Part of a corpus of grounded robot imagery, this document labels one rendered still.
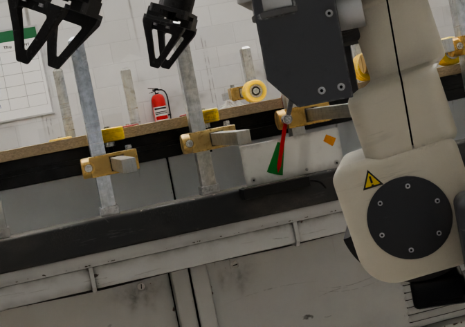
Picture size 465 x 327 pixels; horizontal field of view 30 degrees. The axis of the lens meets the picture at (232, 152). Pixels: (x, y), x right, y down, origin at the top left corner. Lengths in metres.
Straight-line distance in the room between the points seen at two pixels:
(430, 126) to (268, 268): 1.42
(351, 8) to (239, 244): 1.20
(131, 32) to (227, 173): 7.07
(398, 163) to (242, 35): 8.51
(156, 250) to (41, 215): 0.35
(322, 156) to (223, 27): 7.38
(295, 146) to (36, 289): 0.72
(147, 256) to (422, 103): 1.20
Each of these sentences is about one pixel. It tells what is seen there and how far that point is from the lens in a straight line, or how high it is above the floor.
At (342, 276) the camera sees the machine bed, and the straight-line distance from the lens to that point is 2.52.
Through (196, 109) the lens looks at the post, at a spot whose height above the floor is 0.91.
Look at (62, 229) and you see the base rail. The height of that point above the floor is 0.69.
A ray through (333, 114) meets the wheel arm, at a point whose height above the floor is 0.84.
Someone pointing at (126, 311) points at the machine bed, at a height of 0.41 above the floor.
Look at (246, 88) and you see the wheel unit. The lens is 3.08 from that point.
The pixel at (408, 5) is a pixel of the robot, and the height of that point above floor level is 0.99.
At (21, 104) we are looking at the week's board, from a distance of 9.24.
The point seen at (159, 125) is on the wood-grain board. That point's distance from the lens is 2.27.
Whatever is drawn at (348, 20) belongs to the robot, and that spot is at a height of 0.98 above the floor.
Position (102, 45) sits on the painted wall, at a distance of 9.33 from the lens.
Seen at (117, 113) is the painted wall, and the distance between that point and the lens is 9.29.
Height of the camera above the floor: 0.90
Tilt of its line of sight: 3 degrees down
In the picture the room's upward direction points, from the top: 11 degrees counter-clockwise
